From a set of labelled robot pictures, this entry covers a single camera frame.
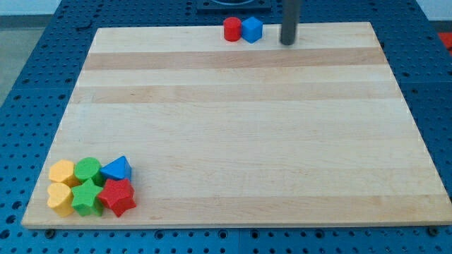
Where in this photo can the blue cube block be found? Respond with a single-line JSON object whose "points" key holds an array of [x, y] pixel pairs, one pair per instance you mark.
{"points": [[252, 29]]}

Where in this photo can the yellow hexagon block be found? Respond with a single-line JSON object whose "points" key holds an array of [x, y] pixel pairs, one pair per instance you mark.
{"points": [[63, 171]]}

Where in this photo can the red star block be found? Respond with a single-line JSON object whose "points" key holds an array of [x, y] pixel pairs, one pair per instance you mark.
{"points": [[117, 195]]}

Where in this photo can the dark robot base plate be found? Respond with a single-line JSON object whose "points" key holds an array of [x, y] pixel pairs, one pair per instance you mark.
{"points": [[233, 5]]}

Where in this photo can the red object at right edge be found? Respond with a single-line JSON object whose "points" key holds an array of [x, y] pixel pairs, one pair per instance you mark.
{"points": [[446, 38]]}

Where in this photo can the wooden board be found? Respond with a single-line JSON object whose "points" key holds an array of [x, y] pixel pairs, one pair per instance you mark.
{"points": [[231, 134]]}

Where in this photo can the green star block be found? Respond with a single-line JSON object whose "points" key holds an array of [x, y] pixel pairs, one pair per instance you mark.
{"points": [[85, 200]]}

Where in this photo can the red cylinder block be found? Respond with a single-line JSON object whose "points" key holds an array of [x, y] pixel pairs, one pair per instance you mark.
{"points": [[232, 29]]}

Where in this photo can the yellow heart block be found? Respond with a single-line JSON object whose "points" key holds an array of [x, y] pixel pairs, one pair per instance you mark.
{"points": [[60, 199]]}

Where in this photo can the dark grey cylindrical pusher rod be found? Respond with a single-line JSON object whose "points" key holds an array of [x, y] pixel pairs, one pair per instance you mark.
{"points": [[290, 20]]}

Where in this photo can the green cylinder block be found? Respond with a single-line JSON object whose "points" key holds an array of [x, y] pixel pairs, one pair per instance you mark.
{"points": [[89, 169]]}

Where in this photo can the blue triangle block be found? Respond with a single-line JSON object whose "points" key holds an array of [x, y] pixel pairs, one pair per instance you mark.
{"points": [[117, 170]]}

